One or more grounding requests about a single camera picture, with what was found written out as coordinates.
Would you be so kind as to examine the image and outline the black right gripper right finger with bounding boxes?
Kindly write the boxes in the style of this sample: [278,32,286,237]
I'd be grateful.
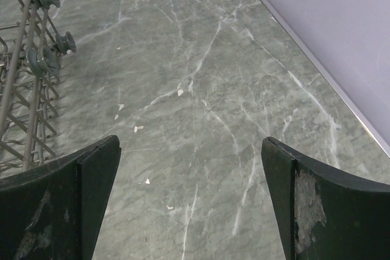
[261,136,389,259]

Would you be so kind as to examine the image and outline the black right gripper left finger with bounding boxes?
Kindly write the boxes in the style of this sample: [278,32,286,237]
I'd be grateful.
[1,135,121,259]

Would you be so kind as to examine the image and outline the metal wire dish rack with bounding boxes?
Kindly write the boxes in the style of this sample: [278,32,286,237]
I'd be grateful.
[1,0,77,178]

